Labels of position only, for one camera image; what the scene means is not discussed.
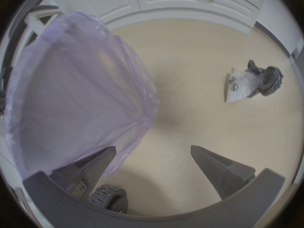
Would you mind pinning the purple plastic bag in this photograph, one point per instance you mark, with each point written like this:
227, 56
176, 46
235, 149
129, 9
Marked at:
147, 108

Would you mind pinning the black plastic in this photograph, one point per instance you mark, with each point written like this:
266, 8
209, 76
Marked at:
270, 79

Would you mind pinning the white wardrobe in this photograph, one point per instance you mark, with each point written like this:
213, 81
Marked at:
190, 6

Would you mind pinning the grey and white chair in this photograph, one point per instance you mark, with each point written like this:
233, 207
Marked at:
35, 24

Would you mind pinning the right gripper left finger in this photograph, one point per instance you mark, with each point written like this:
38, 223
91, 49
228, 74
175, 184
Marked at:
80, 177

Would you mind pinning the white printed wrapper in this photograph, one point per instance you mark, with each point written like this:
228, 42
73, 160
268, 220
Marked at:
237, 89

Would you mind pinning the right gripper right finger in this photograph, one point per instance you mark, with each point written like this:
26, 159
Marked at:
223, 172

